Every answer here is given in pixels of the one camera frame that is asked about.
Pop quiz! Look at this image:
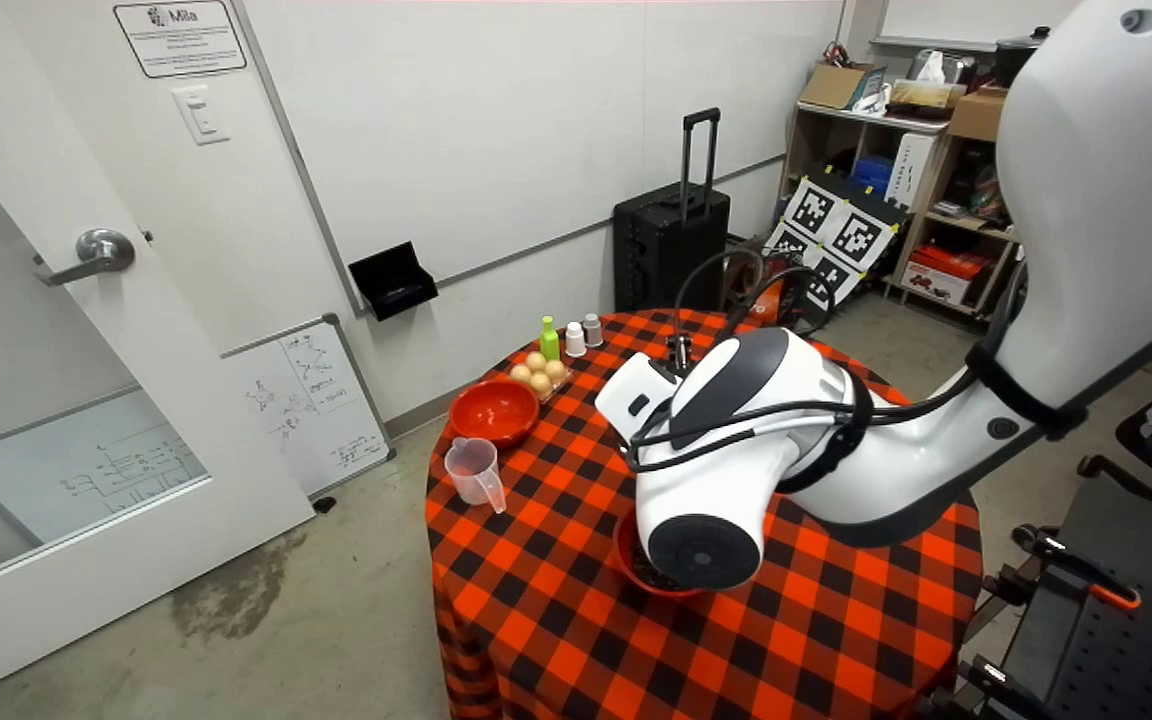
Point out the small whiteboard with drawings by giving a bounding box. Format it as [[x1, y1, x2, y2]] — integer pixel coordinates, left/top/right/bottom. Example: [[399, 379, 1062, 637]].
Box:
[[215, 310, 395, 499]]

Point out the white light switch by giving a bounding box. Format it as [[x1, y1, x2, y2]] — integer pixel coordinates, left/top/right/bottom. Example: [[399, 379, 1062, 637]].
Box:
[[172, 83, 234, 146]]

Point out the clear plastic measuring cup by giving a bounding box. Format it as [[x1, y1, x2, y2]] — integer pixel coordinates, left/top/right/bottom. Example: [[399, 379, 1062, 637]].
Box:
[[441, 431, 511, 514]]

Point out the orange bowl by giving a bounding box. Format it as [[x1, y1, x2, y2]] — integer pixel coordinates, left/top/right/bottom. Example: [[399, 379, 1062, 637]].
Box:
[[450, 374, 546, 450], [609, 512, 729, 604]]

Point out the silver door handle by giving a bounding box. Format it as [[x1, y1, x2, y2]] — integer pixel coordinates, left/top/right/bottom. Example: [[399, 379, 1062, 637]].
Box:
[[31, 223, 141, 286]]

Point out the black perforated breadboard table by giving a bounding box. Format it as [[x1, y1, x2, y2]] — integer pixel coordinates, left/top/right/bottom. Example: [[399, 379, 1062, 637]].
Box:
[[988, 462, 1152, 720]]

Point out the white door with handle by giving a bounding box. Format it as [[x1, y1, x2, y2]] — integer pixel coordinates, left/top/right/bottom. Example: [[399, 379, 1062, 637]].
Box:
[[0, 111, 320, 713]]

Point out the black white tag calibration board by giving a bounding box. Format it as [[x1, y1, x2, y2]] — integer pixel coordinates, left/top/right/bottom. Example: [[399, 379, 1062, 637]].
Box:
[[761, 170, 914, 317]]

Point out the white paper sign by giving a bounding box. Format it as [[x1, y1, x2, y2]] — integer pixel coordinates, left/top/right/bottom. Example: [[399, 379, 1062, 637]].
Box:
[[108, 0, 253, 78]]

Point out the red storage box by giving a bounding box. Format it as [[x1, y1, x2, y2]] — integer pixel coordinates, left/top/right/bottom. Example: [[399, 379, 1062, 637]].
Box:
[[899, 241, 998, 310]]

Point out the carton of eggs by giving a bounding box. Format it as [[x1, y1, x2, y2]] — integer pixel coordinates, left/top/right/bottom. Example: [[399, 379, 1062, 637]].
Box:
[[509, 349, 575, 401]]

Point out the black suitcase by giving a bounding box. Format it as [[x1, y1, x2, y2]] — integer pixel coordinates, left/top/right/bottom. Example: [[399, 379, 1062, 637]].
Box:
[[609, 102, 735, 317]]

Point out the black wall tray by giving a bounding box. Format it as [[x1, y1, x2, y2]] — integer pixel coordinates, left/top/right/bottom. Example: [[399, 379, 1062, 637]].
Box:
[[343, 241, 446, 324]]

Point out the orange black plaid tablecloth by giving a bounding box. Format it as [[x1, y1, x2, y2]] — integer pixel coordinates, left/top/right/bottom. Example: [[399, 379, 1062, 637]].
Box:
[[419, 305, 988, 720]]

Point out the orange black equipment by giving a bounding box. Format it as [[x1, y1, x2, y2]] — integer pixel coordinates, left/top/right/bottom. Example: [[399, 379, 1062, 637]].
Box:
[[749, 271, 802, 333]]

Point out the brown cardboard box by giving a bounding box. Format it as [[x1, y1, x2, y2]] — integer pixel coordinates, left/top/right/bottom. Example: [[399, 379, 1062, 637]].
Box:
[[797, 58, 873, 111], [950, 83, 1014, 143]]

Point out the wooden storage shelf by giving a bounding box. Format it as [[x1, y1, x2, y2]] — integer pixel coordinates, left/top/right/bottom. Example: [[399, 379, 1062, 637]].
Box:
[[789, 52, 1050, 317]]

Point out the large wall whiteboard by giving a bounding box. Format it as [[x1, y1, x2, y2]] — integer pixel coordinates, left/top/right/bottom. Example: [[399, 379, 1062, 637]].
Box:
[[870, 0, 1088, 57]]

